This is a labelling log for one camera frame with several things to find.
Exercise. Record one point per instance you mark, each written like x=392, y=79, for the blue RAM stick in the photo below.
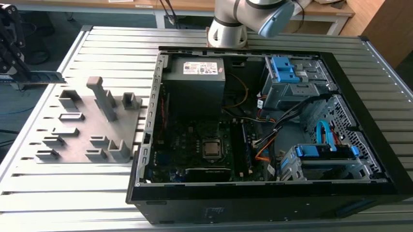
x=48, y=77

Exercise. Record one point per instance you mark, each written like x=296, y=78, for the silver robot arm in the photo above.
x=232, y=17

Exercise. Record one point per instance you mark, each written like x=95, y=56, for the wooden desk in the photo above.
x=97, y=3

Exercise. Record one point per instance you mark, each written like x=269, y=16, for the grey parts rack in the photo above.
x=83, y=135

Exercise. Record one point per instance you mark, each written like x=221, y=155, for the grey power supply unit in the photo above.
x=193, y=91

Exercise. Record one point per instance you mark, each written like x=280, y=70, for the green motherboard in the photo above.
x=181, y=145

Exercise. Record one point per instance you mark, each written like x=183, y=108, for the silver CPU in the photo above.
x=213, y=148

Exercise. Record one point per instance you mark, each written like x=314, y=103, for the black expansion card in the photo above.
x=207, y=174

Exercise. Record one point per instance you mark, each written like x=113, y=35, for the blue disk carrier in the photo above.
x=309, y=151
x=282, y=67

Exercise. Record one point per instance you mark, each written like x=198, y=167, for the grey metal drive cage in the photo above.
x=290, y=94

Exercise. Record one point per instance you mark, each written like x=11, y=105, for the black open PC case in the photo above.
x=258, y=205

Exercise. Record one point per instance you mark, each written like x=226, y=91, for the grey metal disk bay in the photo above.
x=329, y=166

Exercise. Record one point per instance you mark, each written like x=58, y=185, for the wooden cabinet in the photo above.
x=387, y=24

